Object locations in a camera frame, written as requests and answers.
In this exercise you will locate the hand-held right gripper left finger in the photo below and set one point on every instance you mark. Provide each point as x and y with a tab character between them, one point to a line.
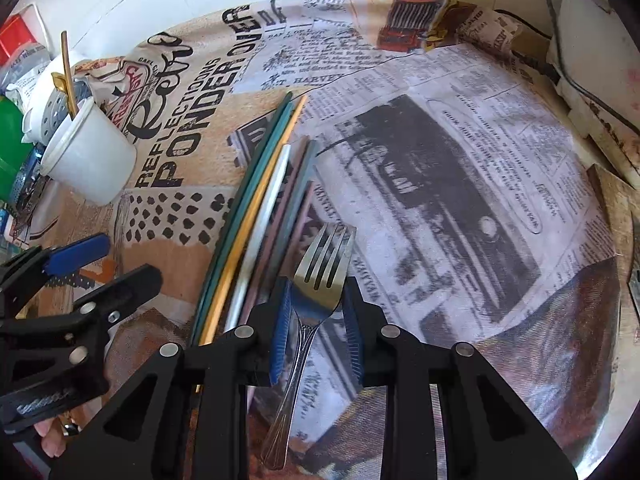
280	332

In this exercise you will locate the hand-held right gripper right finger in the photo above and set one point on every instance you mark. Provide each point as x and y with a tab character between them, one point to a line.
352	335

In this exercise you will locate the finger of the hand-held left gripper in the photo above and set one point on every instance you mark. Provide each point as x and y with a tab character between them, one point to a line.
127	285
77	255

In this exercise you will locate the silver fork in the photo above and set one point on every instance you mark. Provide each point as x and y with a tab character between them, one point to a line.
320	280

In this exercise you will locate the yellow chopstick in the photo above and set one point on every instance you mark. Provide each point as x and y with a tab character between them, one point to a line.
226	275

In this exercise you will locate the teal chopstick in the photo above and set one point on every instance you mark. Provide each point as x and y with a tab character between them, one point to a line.
216	265

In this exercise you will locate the white cup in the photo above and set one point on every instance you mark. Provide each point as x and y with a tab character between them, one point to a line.
95	160

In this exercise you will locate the mauve chopstick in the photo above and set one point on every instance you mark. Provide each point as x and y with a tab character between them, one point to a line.
299	232

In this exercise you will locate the white chopstick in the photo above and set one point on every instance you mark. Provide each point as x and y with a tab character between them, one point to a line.
260	230

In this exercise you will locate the dark green chopstick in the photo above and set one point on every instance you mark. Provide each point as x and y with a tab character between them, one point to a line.
236	200

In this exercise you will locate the grey chopstick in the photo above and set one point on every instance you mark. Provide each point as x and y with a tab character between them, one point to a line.
300	195

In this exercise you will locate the person's left hand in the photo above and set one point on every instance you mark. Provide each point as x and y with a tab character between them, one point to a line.
50	442

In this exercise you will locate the green container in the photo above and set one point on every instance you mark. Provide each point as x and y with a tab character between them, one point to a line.
10	150

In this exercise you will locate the white perforated container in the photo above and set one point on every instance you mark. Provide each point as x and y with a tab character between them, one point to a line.
50	110

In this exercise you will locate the gold utensil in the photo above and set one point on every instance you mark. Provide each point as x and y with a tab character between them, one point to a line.
67	72

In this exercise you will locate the clear plastic packet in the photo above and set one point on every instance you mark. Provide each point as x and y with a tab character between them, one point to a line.
20	75

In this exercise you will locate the red box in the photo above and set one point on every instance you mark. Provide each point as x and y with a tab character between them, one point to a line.
15	35

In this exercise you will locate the newspaper print tablecloth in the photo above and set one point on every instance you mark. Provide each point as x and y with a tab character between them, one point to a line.
450	110

